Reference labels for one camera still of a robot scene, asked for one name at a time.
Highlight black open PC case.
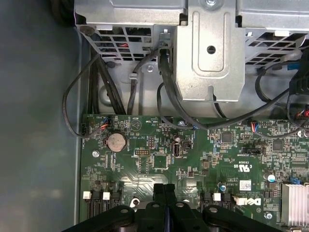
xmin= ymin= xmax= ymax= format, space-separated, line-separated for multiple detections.
xmin=0 ymin=0 xmax=309 ymax=232

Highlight straight black cable bundle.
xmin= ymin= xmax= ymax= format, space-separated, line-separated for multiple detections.
xmin=87 ymin=69 xmax=99 ymax=115

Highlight green motherboard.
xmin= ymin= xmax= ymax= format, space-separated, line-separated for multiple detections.
xmin=79 ymin=113 xmax=309 ymax=232

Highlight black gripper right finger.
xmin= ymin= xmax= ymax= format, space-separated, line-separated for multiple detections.
xmin=164 ymin=183 xmax=285 ymax=232

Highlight silver finned heatsink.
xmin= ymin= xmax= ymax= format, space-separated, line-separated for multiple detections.
xmin=281 ymin=182 xmax=309 ymax=224

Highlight metal drive cage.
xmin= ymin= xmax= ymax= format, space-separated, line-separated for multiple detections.
xmin=74 ymin=0 xmax=309 ymax=104

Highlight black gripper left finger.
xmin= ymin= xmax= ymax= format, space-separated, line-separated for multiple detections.
xmin=69 ymin=183 xmax=168 ymax=232

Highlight slanted black cable bundle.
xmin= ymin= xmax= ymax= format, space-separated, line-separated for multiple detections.
xmin=98 ymin=57 xmax=126 ymax=116

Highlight white motherboard sticker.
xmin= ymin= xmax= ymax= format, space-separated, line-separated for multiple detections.
xmin=238 ymin=179 xmax=253 ymax=190

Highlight thick black flat cable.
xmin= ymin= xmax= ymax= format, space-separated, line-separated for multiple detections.
xmin=156 ymin=45 xmax=309 ymax=130

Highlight internal USB port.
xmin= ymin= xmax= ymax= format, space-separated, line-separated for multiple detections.
xmin=171 ymin=142 xmax=182 ymax=159

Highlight RAM slot black clips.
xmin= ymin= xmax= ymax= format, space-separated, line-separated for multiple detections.
xmin=222 ymin=192 xmax=232 ymax=209
xmin=92 ymin=187 xmax=101 ymax=218
xmin=202 ymin=192 xmax=211 ymax=208
xmin=111 ymin=183 xmax=121 ymax=211

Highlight thin black looped wire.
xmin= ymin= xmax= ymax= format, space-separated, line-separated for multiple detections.
xmin=62 ymin=53 xmax=108 ymax=138

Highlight round coin battery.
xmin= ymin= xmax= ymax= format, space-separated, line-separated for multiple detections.
xmin=105 ymin=132 xmax=127 ymax=152

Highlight curved black cable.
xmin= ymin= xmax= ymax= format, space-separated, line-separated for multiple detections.
xmin=127 ymin=48 xmax=161 ymax=115

